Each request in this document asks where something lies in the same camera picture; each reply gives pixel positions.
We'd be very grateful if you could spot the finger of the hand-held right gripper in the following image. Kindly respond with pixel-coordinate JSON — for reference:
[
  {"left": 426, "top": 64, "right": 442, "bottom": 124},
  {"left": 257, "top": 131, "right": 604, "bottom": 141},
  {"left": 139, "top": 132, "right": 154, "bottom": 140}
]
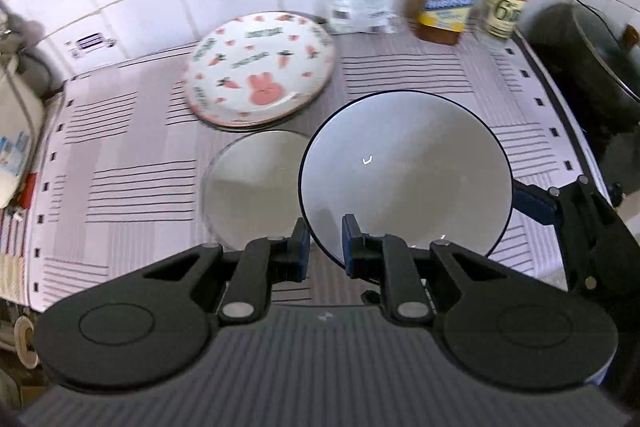
[{"left": 512, "top": 175, "right": 640, "bottom": 295}]

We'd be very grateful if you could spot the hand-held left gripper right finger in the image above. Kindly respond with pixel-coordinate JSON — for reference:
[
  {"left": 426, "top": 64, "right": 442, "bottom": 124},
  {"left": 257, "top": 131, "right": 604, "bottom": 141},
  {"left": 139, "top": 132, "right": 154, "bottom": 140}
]
[{"left": 341, "top": 214, "right": 509, "bottom": 324}]

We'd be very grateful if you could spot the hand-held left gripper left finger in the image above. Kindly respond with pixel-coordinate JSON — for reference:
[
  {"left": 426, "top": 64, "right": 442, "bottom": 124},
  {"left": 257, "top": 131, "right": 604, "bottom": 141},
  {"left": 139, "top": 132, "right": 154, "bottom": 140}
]
[{"left": 141, "top": 217, "right": 312, "bottom": 327}]

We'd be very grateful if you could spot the blue fried egg plate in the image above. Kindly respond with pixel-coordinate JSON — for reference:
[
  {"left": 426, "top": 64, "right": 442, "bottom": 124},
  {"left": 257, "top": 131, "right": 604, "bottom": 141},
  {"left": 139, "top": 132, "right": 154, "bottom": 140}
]
[{"left": 192, "top": 12, "right": 337, "bottom": 130}]

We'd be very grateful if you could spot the black pot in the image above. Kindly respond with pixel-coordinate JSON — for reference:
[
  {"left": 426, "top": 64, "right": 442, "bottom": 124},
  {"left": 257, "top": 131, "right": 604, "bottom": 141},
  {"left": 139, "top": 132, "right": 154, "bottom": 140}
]
[{"left": 520, "top": 2, "right": 640, "bottom": 180}]

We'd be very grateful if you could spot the striped table mat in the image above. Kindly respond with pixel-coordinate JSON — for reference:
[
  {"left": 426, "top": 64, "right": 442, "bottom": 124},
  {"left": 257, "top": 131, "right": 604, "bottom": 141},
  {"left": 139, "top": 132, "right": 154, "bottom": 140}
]
[{"left": 0, "top": 26, "right": 617, "bottom": 314}]

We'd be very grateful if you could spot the red striped cloth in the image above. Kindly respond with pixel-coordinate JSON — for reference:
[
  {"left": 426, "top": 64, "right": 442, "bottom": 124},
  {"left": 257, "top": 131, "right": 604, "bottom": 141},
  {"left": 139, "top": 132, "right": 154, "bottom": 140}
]
[{"left": 0, "top": 172, "right": 40, "bottom": 305}]

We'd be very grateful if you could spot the white kitchen appliance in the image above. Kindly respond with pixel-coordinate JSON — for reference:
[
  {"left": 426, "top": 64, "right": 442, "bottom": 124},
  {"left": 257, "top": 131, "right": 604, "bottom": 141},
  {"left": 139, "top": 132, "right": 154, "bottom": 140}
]
[{"left": 0, "top": 56, "right": 46, "bottom": 208}]

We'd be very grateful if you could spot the wall sticker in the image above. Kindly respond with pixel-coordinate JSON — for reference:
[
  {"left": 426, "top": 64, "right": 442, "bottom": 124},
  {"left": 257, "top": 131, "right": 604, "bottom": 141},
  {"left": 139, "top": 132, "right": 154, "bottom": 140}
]
[{"left": 65, "top": 32, "right": 119, "bottom": 58}]

